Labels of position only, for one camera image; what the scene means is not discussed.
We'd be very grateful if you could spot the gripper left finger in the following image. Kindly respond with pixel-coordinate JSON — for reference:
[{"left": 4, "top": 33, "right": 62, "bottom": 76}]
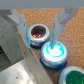
[{"left": 0, "top": 8, "right": 30, "bottom": 44}]

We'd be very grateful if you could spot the red button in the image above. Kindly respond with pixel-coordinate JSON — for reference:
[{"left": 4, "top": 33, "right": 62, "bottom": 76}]
[{"left": 27, "top": 23, "right": 52, "bottom": 48}]

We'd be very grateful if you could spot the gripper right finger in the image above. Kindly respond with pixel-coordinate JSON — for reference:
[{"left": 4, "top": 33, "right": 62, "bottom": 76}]
[{"left": 50, "top": 7, "right": 80, "bottom": 47}]

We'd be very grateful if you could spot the wooden drawer box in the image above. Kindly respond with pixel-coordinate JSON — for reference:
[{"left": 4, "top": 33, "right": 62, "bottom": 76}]
[{"left": 9, "top": 7, "right": 84, "bottom": 84}]

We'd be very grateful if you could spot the blue button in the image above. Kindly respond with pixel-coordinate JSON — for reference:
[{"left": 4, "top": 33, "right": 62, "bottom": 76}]
[{"left": 40, "top": 39, "right": 69, "bottom": 70}]

